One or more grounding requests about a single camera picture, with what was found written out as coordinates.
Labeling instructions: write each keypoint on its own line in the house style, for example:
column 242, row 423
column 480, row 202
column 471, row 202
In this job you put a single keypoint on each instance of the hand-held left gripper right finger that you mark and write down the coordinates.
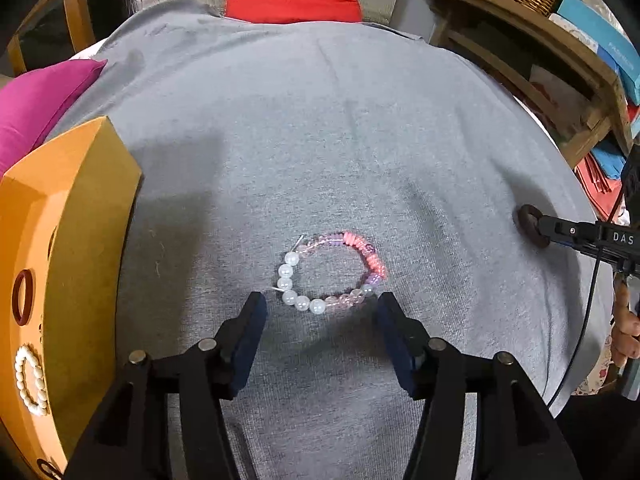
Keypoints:
column 395, row 345

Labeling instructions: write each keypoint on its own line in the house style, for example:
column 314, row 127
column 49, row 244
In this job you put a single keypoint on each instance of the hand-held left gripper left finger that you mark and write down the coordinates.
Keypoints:
column 247, row 340

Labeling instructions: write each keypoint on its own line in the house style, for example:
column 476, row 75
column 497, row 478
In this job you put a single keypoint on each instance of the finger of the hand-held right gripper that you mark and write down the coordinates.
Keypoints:
column 570, row 232

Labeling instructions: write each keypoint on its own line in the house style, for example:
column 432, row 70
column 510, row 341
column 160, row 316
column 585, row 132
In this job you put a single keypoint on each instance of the orange cardboard box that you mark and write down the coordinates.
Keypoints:
column 85, row 240

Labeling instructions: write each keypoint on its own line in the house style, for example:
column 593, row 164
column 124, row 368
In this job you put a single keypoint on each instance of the dark red bangle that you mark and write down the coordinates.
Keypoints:
column 15, row 305

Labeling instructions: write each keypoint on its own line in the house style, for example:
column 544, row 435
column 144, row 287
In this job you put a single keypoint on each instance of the person's right hand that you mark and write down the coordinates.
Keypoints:
column 627, row 332

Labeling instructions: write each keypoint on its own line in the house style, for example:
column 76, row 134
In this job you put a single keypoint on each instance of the floral cloth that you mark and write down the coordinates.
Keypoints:
column 597, row 372

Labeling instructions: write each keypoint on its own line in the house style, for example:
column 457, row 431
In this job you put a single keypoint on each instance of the wooden shelf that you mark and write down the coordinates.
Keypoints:
column 550, row 60

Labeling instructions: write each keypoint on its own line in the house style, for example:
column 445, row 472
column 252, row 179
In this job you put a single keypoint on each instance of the teal cardboard box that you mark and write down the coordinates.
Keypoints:
column 605, row 45

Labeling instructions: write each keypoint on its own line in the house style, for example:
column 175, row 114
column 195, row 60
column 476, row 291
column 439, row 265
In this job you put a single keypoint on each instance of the grey blanket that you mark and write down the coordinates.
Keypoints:
column 325, row 135

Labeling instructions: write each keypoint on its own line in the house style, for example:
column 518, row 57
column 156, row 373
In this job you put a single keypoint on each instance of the magenta pillow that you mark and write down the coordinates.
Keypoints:
column 35, row 105

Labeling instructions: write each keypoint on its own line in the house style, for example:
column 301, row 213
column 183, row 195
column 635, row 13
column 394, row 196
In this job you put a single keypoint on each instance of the wooden cabinet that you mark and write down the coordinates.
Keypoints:
column 75, row 15

